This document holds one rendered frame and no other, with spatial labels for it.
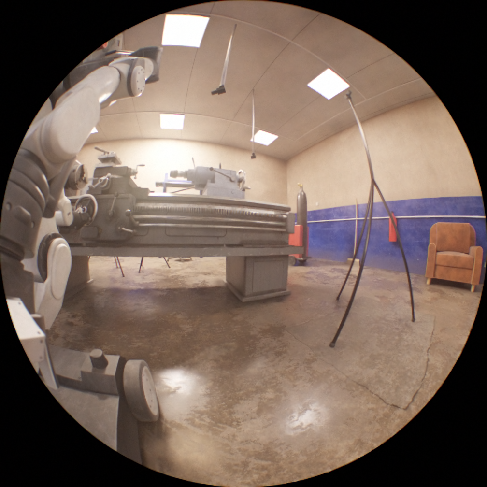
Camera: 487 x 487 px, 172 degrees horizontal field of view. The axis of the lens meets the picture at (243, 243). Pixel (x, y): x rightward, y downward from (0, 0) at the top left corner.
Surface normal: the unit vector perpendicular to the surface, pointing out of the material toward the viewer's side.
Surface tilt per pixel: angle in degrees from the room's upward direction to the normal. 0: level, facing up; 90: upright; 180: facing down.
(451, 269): 90
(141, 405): 61
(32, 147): 133
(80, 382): 45
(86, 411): 0
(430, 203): 90
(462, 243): 103
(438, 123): 90
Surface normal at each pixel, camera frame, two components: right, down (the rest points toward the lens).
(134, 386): 0.27, -0.83
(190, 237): 0.38, 0.05
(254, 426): 0.03, -1.00
